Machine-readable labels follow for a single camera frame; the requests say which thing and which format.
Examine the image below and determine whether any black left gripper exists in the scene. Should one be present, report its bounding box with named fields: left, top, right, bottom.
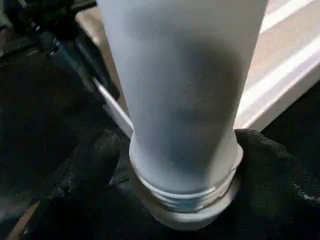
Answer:
left=0, top=0, right=121, bottom=103

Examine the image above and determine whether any white plastic table top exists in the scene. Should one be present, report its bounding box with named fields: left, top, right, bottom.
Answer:
left=74, top=0, right=320, bottom=232

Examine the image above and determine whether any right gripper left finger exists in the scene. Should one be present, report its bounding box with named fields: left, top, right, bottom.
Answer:
left=7, top=129, right=123, bottom=240

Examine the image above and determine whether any white plastic table leg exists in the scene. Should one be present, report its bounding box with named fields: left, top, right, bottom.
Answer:
left=98, top=0, right=272, bottom=203

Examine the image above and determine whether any black table mat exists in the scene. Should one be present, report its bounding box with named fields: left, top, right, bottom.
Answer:
left=0, top=0, right=320, bottom=240

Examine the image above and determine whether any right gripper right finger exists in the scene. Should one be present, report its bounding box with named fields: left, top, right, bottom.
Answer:
left=234, top=128, right=320, bottom=240

